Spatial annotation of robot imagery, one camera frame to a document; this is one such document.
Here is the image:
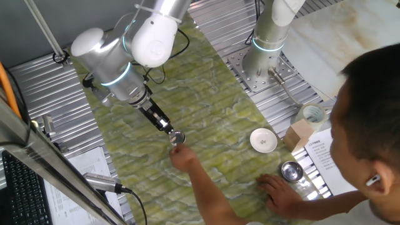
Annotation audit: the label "person's left hand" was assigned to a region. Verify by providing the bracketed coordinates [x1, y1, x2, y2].
[170, 144, 198, 173]

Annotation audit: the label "person's right hand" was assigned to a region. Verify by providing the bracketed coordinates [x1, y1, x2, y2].
[256, 174, 303, 219]

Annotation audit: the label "clear tape roll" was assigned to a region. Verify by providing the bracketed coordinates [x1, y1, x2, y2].
[295, 102, 328, 132]

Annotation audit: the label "black gripper cable bundle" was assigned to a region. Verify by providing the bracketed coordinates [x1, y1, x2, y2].
[131, 27, 191, 85]

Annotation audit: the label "wooden block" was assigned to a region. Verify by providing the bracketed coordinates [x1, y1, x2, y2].
[282, 118, 315, 153]

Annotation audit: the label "person's left forearm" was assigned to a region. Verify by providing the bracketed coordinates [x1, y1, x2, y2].
[187, 165, 248, 225]

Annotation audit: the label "white marble board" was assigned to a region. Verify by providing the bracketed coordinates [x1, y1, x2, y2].
[281, 0, 400, 103]

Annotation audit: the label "printed list paper sheet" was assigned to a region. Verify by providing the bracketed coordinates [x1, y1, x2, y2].
[43, 146, 124, 225]

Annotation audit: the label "black ring clamp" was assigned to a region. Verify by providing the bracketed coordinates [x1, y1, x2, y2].
[52, 49, 70, 65]

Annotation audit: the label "person's right forearm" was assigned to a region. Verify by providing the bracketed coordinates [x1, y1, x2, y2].
[293, 190, 368, 219]

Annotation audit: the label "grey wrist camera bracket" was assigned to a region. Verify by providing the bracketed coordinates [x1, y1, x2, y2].
[82, 74, 113, 107]

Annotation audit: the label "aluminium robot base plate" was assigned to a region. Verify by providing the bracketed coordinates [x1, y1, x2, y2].
[227, 46, 296, 94]

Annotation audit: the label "small grey device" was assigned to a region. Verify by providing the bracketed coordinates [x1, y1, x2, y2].
[42, 114, 57, 138]

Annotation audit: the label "round steel bowl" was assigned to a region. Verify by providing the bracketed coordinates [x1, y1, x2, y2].
[280, 161, 304, 183]

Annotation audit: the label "orange cable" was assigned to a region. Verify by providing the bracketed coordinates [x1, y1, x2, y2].
[0, 61, 22, 119]

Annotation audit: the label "grey flexible conduit hose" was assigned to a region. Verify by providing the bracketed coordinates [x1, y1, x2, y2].
[267, 67, 335, 110]

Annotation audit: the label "metal pole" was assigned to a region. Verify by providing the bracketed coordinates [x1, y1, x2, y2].
[24, 0, 70, 66]

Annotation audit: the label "black camera cable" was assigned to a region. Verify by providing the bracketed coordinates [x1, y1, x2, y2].
[120, 186, 148, 225]

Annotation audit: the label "white ceramic saucer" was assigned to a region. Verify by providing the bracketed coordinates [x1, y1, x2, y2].
[249, 127, 278, 154]

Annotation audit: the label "white instruction paper sheet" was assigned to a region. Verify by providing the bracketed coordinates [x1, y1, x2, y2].
[304, 127, 359, 196]

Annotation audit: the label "steel frame beam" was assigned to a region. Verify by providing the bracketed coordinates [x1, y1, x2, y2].
[0, 99, 128, 225]

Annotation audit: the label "black keyboard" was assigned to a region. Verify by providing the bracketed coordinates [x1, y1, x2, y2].
[1, 149, 53, 225]

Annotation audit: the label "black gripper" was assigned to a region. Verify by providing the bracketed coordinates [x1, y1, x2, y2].
[137, 97, 176, 136]

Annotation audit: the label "white earbud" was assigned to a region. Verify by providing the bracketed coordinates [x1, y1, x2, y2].
[365, 174, 381, 188]

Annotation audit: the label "green marble pattern mat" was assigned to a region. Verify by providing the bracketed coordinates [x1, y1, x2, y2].
[70, 12, 323, 225]

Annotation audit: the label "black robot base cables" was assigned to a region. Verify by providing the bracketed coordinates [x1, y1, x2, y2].
[245, 0, 262, 44]

